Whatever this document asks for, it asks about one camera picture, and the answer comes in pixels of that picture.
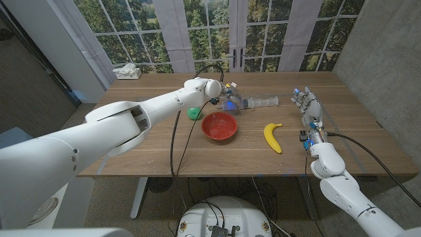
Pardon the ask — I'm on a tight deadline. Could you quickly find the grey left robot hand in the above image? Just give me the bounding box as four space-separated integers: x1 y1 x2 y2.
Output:
212 82 248 115

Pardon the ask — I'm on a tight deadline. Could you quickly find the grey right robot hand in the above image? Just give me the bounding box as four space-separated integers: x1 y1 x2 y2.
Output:
291 86 325 128

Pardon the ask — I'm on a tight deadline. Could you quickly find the large clear plastic syringe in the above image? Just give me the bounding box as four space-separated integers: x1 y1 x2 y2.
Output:
223 95 280 111

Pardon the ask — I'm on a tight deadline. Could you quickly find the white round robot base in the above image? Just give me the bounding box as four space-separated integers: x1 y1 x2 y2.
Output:
176 196 273 237

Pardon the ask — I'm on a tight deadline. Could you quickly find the red bowl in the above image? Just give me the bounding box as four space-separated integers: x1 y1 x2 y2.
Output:
201 111 238 142

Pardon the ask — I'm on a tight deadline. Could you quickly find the green ball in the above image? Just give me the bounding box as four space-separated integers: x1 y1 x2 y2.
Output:
186 107 203 121

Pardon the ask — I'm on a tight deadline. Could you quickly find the yellow toy banana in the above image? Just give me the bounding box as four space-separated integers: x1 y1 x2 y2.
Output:
263 122 284 155

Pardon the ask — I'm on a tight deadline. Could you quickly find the dark table leg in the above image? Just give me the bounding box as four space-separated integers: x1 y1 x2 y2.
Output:
297 176 320 221

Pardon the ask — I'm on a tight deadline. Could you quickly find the white tissue box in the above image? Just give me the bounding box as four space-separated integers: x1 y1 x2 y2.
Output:
112 63 143 80

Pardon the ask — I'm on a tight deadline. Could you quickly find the round black floor fan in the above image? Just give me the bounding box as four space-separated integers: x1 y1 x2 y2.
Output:
147 177 174 194

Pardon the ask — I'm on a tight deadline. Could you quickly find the white table leg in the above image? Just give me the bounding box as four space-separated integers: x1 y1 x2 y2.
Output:
130 176 149 221

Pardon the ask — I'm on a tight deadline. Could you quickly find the blue-grey seat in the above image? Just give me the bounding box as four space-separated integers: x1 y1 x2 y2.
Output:
0 127 34 149

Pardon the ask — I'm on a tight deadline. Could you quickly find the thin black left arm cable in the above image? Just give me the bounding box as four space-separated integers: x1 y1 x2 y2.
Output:
176 99 213 177

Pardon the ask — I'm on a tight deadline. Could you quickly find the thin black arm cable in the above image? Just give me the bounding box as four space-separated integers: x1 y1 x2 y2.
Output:
303 147 327 237
176 99 213 177

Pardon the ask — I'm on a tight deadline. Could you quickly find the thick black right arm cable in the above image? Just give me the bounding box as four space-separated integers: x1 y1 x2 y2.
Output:
325 131 421 209

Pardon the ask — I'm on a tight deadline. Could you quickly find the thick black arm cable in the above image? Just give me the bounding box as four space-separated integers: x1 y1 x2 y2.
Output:
168 63 226 211
325 131 421 209

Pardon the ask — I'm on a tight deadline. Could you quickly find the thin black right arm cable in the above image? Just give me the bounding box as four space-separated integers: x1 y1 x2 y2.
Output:
303 147 327 237

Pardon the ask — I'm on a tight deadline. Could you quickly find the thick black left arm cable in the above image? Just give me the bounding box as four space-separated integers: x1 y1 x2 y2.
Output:
168 63 226 211

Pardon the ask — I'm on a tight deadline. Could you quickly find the white floor cable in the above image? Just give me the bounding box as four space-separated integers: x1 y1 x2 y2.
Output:
251 176 292 237

